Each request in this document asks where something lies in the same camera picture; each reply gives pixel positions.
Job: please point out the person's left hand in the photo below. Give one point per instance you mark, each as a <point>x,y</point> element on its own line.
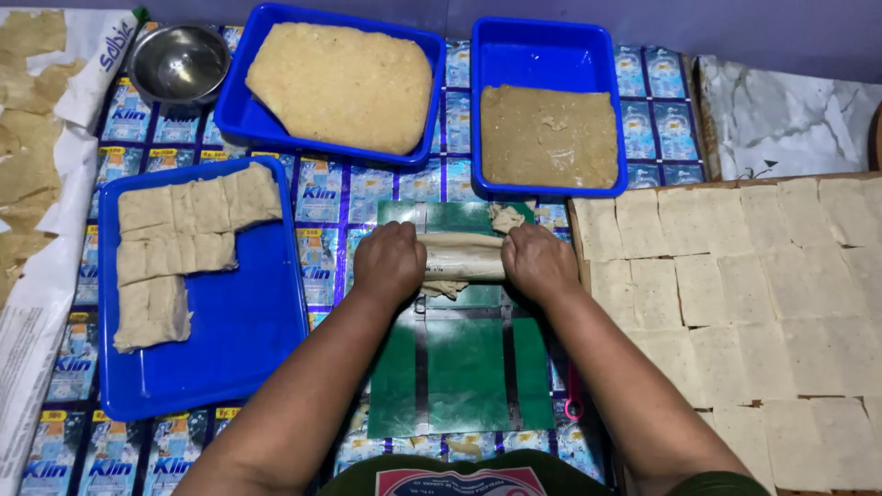
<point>389,265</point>

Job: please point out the person's right hand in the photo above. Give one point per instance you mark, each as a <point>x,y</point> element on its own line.
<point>541,265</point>

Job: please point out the person's right fingers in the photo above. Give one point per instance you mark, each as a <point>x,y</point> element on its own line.
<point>534,233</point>

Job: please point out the person's left fingers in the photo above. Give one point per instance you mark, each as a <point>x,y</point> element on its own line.
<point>393,231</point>

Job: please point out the cream rolling pin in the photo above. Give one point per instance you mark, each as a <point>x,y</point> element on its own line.
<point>461,258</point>

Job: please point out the small dough lump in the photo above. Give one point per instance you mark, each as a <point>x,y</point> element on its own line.
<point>506,218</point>

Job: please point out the printed sachet mat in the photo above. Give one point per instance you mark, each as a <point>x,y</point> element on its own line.
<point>331,200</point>

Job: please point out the flattened dough under pin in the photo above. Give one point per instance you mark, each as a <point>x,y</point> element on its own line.
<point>444,288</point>

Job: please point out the brown dough mass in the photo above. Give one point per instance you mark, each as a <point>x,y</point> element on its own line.
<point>548,138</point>

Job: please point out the yellow dough mass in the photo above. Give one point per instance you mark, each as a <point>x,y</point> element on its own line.
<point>341,86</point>

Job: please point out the green plastic sheet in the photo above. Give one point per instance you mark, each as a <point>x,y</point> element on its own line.
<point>468,372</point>

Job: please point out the blue tray with brown dough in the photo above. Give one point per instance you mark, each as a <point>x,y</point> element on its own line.
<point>544,55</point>

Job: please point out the blue tray with cut dough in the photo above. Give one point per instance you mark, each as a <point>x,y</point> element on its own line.
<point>234,337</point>

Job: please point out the blue tray with yellow dough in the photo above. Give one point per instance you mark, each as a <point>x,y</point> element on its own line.
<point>238,110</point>

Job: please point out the group of cut dough blocks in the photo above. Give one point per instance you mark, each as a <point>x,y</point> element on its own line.
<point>172,234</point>

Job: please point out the group of flat dough squares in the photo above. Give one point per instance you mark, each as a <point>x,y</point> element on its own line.
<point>744,310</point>

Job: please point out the white marbled sheet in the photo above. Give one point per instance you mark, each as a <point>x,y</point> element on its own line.
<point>778,117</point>

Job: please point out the steel bowl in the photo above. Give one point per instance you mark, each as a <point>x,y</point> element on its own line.
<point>179,63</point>

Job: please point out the brown wooden object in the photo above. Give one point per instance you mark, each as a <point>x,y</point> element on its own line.
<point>876,138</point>

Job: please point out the white sack with dough sheets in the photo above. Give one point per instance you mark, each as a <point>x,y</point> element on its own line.
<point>34,206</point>

